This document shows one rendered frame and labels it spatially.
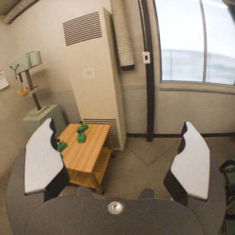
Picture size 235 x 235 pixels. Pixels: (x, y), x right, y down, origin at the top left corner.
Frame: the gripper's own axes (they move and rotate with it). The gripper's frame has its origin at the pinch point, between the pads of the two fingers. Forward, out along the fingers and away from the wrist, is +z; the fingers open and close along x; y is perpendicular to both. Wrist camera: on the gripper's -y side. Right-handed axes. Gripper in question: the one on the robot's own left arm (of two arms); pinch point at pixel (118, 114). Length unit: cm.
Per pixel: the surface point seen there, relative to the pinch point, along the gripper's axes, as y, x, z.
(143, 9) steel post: -57, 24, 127
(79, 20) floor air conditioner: -42, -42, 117
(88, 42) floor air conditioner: -17, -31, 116
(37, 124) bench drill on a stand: 74, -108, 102
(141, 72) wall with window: 18, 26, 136
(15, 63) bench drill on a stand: -9, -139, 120
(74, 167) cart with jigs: 76, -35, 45
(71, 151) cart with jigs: 77, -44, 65
